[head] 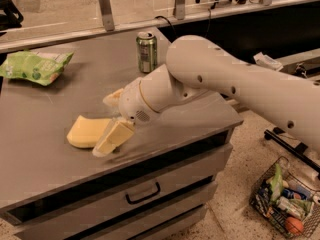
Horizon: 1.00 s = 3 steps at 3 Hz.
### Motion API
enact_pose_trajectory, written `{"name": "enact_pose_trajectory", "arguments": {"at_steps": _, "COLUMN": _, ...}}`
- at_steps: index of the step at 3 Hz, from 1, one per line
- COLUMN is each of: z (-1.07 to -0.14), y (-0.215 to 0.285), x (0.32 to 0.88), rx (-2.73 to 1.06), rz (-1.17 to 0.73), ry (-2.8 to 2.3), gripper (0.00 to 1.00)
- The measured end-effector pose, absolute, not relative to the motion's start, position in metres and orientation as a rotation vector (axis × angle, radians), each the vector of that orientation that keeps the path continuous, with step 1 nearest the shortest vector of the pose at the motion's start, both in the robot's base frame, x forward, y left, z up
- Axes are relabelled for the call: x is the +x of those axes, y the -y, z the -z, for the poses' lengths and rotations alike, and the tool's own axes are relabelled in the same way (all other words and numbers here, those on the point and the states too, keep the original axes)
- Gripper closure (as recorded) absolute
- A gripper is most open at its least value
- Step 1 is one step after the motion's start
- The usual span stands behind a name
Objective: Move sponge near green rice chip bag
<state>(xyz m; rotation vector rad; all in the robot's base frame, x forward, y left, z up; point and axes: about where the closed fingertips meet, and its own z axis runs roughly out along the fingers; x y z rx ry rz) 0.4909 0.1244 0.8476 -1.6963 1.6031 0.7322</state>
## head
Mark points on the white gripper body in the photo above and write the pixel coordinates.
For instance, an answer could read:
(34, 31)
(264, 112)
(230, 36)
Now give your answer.
(132, 101)

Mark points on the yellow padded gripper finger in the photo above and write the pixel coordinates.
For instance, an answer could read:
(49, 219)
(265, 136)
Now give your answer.
(118, 131)
(112, 100)

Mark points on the yellow sponge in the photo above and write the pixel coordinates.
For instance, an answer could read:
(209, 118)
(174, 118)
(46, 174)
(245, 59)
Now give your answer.
(86, 132)

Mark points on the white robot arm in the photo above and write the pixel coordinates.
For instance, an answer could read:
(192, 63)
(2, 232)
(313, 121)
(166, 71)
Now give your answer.
(195, 65)

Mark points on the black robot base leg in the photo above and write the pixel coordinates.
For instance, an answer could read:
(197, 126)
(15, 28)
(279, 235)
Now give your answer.
(277, 135)

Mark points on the green rice chip bag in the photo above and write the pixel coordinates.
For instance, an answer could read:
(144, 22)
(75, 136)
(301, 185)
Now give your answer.
(37, 67)

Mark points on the green bag in basket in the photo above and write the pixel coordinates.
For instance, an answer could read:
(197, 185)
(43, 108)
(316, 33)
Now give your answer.
(276, 184)

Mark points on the green soda can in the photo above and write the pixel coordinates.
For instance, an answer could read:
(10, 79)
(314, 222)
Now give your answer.
(146, 51)

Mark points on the grey drawer cabinet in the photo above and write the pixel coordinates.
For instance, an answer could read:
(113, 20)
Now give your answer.
(50, 190)

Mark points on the white packet on ledge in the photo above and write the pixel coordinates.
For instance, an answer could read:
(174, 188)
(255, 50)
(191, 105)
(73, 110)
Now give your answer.
(267, 62)

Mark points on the orange ball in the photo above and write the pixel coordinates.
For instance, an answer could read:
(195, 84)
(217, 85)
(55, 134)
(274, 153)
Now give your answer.
(294, 226)

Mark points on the black drawer handle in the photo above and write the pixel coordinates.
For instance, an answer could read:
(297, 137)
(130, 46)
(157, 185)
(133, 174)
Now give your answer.
(143, 195)

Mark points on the metal railing post left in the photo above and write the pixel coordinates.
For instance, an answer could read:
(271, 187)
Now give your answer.
(106, 14)

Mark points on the metal railing post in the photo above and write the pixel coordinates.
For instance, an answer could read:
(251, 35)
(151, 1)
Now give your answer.
(179, 9)
(106, 14)

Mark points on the metal railing post middle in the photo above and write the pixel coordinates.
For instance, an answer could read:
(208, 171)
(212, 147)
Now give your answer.
(179, 9)

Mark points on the wire basket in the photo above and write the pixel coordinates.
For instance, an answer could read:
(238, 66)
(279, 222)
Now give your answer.
(297, 200)

